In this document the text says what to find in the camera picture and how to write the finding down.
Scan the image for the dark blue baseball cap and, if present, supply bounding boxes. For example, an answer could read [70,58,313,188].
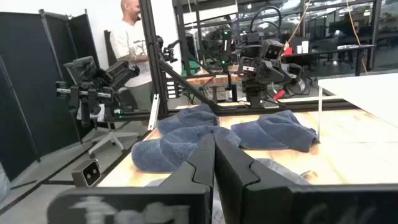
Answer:
[229,110,320,154]
[130,125,242,174]
[157,104,221,137]

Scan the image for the black background desk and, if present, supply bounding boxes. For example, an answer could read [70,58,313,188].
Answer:
[281,44,377,77]

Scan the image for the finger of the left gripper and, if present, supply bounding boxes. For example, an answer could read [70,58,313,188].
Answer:
[259,60,274,83]
[272,60,286,83]

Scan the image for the dark folding partition screen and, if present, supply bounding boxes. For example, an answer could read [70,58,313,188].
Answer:
[0,9,100,181]

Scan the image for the person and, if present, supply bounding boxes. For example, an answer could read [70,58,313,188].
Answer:
[109,0,154,110]

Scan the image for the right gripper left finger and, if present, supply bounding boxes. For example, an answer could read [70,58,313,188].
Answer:
[46,133,216,224]

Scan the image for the silver metal bar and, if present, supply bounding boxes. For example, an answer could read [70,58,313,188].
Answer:
[147,93,161,131]

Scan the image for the white perforated metal shelf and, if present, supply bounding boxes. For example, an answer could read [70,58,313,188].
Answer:
[317,73,398,144]

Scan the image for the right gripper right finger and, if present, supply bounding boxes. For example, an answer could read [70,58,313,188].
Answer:
[214,133,398,224]

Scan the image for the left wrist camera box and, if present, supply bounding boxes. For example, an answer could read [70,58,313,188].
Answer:
[262,39,286,60]

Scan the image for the wooden background table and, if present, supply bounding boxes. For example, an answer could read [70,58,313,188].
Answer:
[185,65,246,103]

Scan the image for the small grey table camera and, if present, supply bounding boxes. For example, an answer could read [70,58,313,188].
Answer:
[71,159,102,188]

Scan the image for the office chair white base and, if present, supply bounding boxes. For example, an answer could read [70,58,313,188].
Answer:
[81,121,141,159]

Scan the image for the black aluminium table frame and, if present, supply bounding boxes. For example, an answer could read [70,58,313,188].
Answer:
[40,0,361,187]

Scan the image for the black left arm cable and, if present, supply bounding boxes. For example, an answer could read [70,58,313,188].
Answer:
[249,5,283,41]

